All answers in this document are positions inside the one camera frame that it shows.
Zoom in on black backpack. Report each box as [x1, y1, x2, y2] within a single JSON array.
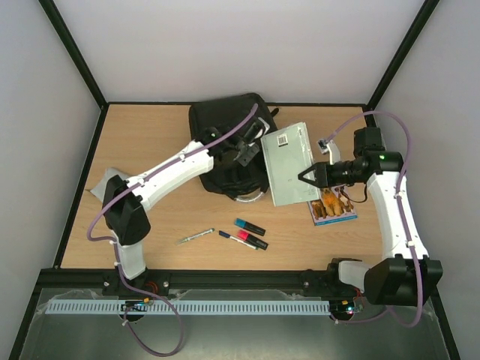
[[188, 92, 278, 203]]

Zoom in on grey hardcover book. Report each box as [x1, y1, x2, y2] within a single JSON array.
[[261, 122, 320, 207]]

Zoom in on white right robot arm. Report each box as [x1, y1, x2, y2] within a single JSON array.
[[298, 127, 443, 306]]

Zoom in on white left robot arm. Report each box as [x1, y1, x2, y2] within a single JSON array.
[[99, 128, 238, 281]]

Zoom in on dog picture book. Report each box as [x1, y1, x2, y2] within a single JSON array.
[[308, 185, 358, 226]]

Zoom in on blue cap highlighter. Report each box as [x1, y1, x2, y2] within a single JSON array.
[[234, 218, 266, 236]]

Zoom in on pink cap highlighter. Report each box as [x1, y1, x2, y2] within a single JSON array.
[[237, 230, 269, 251]]

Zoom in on blue cap whiteboard marker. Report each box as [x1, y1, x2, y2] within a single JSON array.
[[218, 230, 258, 250]]

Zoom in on silver green tip pen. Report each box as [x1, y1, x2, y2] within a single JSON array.
[[176, 228, 215, 245]]

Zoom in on grey crumpled cloth pouch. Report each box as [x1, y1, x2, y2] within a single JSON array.
[[88, 167, 130, 202]]

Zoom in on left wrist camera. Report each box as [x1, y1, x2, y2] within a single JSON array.
[[243, 117, 270, 143]]

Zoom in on black aluminium mounting rail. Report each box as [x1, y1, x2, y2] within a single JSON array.
[[35, 268, 436, 301]]

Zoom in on light blue slotted cable duct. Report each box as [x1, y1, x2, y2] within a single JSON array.
[[45, 299, 331, 316]]

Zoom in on black cage frame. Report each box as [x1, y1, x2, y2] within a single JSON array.
[[10, 1, 460, 359]]

